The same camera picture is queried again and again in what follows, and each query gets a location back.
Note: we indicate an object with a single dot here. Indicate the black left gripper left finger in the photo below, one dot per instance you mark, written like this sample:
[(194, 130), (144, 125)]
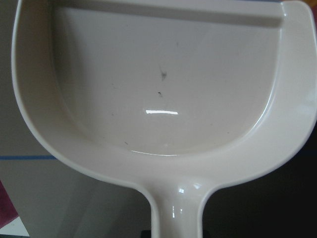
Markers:
[(146, 234)]

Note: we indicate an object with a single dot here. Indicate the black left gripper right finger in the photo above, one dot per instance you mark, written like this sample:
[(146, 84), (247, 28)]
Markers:
[(206, 234)]

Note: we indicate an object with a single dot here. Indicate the beige plastic dustpan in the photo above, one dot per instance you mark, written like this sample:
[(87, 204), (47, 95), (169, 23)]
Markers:
[(173, 98)]

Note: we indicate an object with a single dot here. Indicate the pink plastic bin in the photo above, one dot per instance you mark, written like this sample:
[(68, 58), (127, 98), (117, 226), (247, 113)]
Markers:
[(7, 211)]

